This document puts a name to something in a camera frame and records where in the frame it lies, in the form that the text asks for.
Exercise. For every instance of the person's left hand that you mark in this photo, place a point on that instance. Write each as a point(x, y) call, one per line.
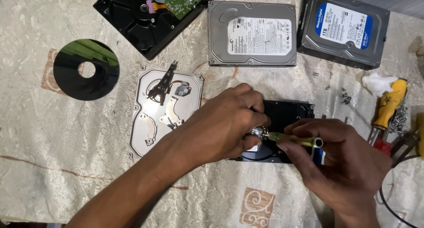
point(218, 125)

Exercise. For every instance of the person's right hand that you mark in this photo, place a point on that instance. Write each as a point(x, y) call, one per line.
point(344, 168)

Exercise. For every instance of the green metal precision screwdriver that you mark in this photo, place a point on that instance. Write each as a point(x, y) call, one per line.
point(308, 141)

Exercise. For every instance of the black hard drive body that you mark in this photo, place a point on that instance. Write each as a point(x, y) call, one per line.
point(285, 113)

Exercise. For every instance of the small blue plastic part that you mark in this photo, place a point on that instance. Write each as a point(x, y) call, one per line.
point(318, 156)

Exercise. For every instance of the silver spindle clamp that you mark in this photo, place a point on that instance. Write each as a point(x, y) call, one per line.
point(259, 132)

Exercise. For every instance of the small silver connector piece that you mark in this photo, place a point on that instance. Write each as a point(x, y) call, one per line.
point(183, 89)

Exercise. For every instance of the cluster of small dark screws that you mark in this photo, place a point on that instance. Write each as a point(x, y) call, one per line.
point(346, 97)

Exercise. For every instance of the pile of silver screws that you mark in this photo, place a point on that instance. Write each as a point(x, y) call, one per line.
point(400, 117)

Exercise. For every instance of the silver hard drive lid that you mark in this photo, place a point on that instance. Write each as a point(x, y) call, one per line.
point(142, 135)

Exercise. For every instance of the white cotton wad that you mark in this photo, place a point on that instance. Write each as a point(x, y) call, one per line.
point(377, 84)

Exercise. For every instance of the silver hard drive white label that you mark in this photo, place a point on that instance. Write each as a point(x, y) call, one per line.
point(251, 34)

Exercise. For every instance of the beige patterned tablecloth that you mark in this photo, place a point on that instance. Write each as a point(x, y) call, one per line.
point(99, 148)

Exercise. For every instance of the black empty hard drive case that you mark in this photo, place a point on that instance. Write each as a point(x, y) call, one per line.
point(139, 26)

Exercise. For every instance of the green circuit board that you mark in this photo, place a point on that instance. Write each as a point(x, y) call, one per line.
point(184, 1)

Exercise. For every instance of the hard drive blue white label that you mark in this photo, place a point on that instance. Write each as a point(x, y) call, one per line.
point(344, 29)

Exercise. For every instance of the shiny loose disk platter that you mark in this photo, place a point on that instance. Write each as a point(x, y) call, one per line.
point(73, 82)

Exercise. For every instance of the silver magnet bracket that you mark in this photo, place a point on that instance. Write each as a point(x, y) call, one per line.
point(170, 110)
point(149, 127)

